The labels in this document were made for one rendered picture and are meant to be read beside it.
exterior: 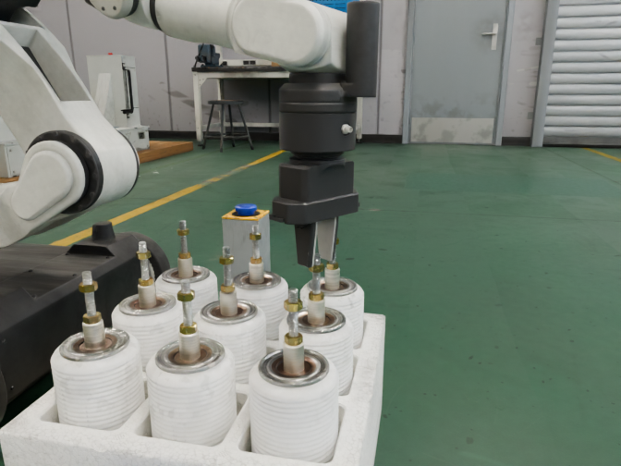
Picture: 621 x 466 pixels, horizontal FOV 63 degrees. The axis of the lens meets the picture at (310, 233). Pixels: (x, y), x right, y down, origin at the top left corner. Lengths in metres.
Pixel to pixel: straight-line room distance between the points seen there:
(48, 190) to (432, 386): 0.76
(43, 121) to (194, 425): 0.60
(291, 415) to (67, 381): 0.25
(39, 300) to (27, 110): 0.32
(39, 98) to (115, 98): 3.34
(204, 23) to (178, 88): 5.59
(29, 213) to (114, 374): 0.43
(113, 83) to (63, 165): 3.42
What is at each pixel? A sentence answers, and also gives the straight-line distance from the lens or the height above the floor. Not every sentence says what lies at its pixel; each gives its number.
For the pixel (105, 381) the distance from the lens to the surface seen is 0.62.
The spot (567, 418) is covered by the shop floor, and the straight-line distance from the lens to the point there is 1.01.
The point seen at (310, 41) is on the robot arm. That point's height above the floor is 0.58.
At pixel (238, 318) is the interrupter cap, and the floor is 0.25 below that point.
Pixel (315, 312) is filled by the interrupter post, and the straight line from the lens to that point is 0.64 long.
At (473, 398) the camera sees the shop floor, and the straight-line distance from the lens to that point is 1.01.
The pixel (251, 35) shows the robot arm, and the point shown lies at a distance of 0.57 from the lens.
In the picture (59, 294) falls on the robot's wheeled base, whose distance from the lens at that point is 1.03.
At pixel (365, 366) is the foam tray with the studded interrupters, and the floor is 0.18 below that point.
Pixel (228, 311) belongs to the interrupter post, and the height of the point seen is 0.26.
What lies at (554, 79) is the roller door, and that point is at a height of 0.65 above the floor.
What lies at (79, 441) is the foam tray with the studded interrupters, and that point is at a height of 0.18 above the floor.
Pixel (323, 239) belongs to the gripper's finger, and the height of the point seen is 0.36.
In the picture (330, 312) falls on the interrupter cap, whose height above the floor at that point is 0.25.
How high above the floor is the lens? 0.53
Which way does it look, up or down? 16 degrees down
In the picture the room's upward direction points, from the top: straight up
